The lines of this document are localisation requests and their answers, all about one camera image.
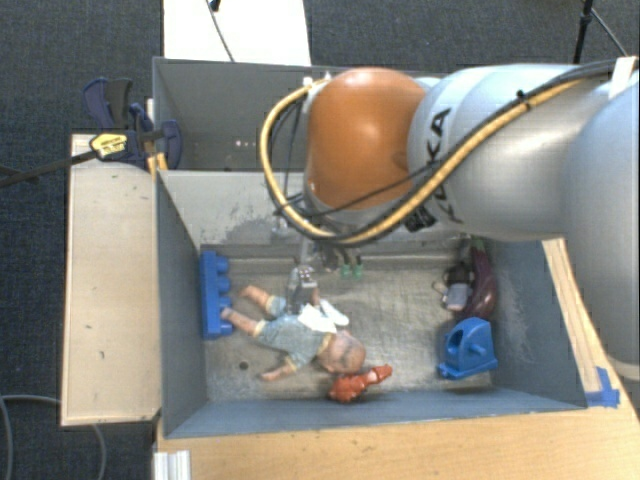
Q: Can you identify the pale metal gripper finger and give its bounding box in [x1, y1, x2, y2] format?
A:
[285, 267, 301, 314]
[298, 265, 321, 315]

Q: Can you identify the small grey and pink figure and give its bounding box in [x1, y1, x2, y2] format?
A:
[431, 262, 475, 312]

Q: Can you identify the blue studded toy block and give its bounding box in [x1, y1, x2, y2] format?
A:
[199, 249, 236, 341]

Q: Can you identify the blue plastic toy sharpener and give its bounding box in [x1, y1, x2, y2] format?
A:
[437, 316, 499, 381]

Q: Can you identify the pale wood flat board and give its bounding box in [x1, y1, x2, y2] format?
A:
[60, 133, 162, 427]

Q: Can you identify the black cylinder on white bracket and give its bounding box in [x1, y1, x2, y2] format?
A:
[402, 207, 436, 234]

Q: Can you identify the grey metal bin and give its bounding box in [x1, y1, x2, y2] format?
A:
[151, 56, 589, 440]

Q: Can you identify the red toy lobster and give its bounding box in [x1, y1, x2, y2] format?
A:
[326, 363, 394, 404]

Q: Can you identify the purple toy eggplant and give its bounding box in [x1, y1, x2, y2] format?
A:
[460, 244, 500, 320]

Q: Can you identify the doll in blue-grey clothes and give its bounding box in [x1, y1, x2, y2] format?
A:
[238, 283, 368, 387]

